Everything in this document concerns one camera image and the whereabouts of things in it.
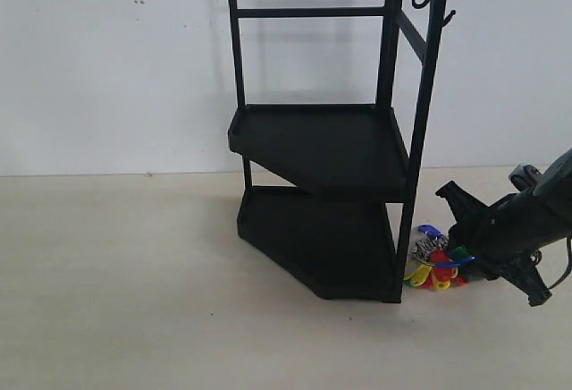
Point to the black two-tier corner shelf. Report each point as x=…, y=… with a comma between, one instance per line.
x=330, y=189

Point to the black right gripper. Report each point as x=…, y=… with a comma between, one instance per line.
x=502, y=236

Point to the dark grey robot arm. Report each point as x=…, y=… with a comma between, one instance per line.
x=557, y=177

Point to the colourful key tag bunch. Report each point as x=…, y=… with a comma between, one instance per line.
x=433, y=266

